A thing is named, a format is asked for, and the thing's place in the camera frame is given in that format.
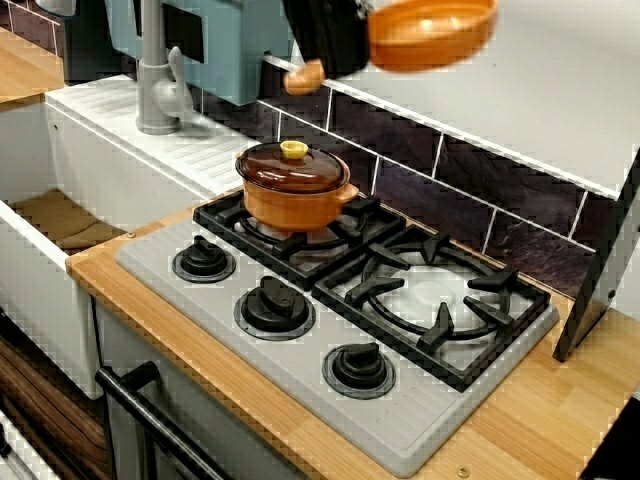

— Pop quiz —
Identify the black oven door handle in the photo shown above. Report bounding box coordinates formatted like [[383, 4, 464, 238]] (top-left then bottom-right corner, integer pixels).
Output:
[[94, 360, 236, 480]]

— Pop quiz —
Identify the teal box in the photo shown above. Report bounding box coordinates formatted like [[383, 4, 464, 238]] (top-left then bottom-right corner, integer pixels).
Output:
[[64, 0, 296, 107]]

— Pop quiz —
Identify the brown transparent lid yellow knob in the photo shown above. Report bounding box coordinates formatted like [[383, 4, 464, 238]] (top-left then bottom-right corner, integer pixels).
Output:
[[234, 140, 351, 195]]

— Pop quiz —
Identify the grey stove top plate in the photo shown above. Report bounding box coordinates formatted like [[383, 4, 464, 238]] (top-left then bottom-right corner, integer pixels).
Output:
[[113, 187, 561, 479]]

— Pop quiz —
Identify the black stove knob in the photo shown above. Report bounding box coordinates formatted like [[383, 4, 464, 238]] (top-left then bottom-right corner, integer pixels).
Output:
[[321, 342, 397, 400], [172, 235, 237, 284], [233, 275, 317, 341]]

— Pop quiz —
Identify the toy oven front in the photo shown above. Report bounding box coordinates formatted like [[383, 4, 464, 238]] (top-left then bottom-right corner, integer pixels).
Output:
[[92, 299, 321, 480]]

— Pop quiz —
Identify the white sink basin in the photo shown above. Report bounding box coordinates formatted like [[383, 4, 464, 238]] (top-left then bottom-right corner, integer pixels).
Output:
[[0, 74, 261, 401]]

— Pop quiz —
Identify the black burner grate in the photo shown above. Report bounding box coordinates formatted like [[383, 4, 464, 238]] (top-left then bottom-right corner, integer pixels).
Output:
[[192, 188, 409, 291], [312, 224, 552, 394]]

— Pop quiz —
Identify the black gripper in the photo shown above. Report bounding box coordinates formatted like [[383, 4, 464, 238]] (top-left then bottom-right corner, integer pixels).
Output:
[[282, 0, 370, 79]]

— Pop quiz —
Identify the grey faucet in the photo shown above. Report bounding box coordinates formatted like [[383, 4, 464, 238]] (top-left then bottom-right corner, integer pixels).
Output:
[[135, 0, 194, 136]]

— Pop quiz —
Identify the orange frying pan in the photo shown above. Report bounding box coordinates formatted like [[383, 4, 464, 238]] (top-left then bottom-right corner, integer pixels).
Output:
[[283, 0, 500, 96]]

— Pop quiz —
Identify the orange plastic pot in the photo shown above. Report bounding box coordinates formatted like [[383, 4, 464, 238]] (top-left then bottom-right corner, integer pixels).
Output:
[[242, 172, 360, 234]]

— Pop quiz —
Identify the wooden kitchen countertop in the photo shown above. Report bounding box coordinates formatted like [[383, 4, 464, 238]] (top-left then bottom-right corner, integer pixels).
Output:
[[64, 189, 640, 480]]

